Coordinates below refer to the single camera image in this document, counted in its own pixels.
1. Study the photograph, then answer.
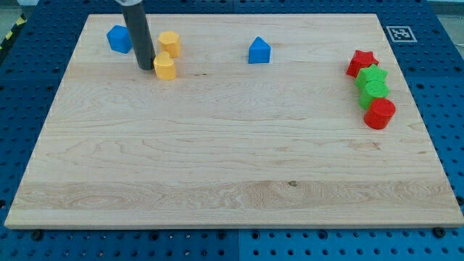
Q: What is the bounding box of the blue cube block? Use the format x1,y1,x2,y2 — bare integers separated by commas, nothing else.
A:
107,25,132,54

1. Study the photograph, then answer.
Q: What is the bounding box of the light wooden board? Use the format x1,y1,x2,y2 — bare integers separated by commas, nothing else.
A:
5,14,463,230

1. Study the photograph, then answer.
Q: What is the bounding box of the yellow heart block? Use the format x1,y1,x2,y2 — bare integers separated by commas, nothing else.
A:
153,51,177,80

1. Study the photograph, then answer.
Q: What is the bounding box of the yellow hexagon block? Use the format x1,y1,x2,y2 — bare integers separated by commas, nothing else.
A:
157,30,181,58

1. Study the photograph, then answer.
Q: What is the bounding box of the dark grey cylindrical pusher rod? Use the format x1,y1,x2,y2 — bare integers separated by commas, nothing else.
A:
115,0,156,70

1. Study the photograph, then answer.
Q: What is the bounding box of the red star block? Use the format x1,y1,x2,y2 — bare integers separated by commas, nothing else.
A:
346,49,379,78

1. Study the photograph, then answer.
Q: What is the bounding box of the green cylinder block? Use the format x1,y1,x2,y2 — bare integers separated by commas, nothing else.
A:
359,80,389,109

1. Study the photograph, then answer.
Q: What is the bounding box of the red cylinder block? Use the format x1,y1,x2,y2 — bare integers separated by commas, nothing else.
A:
364,98,396,130

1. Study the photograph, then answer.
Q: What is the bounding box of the green star block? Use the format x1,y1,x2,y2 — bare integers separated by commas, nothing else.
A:
355,64,389,88

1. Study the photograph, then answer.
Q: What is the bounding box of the white fiducial marker tag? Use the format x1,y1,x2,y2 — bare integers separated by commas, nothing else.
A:
386,25,417,43

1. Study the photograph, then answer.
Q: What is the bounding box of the black bolt left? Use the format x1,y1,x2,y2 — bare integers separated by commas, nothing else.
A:
30,230,44,241

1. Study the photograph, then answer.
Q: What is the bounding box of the black bolt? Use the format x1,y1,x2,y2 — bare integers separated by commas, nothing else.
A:
30,230,44,241
432,227,447,239

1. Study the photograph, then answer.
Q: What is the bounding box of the black bolt right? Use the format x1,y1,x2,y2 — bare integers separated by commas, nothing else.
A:
432,227,447,239

